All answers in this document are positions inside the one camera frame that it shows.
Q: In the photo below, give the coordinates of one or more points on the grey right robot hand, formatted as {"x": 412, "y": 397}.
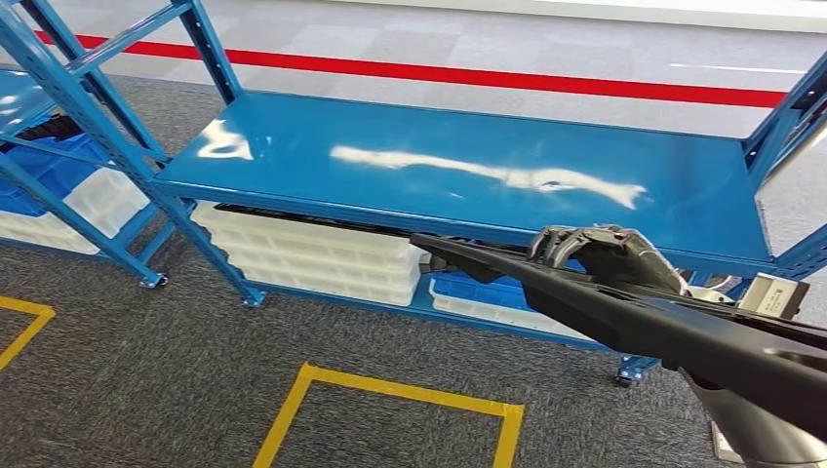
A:
{"x": 627, "y": 258}

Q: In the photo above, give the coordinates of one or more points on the black plastic panel with cutouts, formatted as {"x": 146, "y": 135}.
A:
{"x": 646, "y": 329}

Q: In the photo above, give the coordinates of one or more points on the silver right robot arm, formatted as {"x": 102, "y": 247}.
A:
{"x": 762, "y": 439}

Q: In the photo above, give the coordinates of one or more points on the black curved plastic part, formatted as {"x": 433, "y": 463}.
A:
{"x": 436, "y": 263}

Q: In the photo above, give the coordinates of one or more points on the blue metal shelf rack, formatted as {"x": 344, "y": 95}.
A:
{"x": 452, "y": 148}
{"x": 19, "y": 97}

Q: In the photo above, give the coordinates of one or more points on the long flat black part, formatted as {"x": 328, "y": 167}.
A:
{"x": 291, "y": 217}

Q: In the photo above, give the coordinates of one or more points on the blue plastic crate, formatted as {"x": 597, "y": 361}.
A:
{"x": 39, "y": 169}
{"x": 478, "y": 294}

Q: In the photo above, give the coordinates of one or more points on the grey floor outlet cover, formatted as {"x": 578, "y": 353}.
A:
{"x": 720, "y": 446}

